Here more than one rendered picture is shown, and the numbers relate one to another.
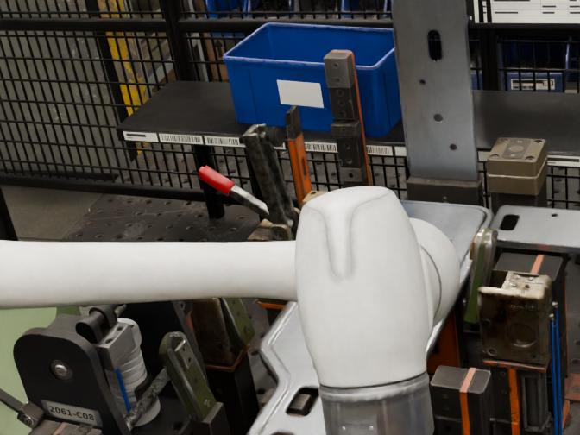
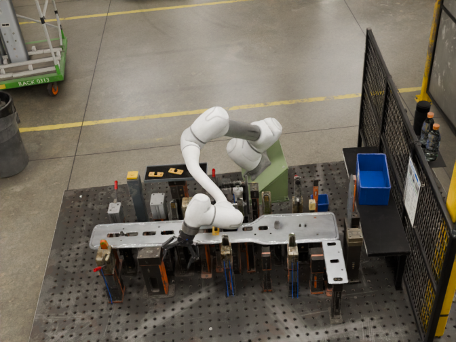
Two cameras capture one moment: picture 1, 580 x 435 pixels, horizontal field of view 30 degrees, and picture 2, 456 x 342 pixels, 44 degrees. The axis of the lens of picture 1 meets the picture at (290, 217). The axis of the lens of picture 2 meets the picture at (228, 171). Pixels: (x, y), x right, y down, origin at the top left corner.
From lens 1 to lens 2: 2.41 m
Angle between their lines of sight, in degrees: 54
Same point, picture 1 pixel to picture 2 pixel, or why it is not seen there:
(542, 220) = (334, 250)
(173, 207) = not seen: hidden behind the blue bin
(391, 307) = (189, 214)
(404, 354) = (188, 221)
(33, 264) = (192, 169)
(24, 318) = (274, 172)
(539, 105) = (394, 233)
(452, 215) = (330, 231)
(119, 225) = not seen: hidden behind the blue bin
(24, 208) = (446, 134)
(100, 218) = not seen: hidden behind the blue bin
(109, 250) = (201, 176)
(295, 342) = (266, 220)
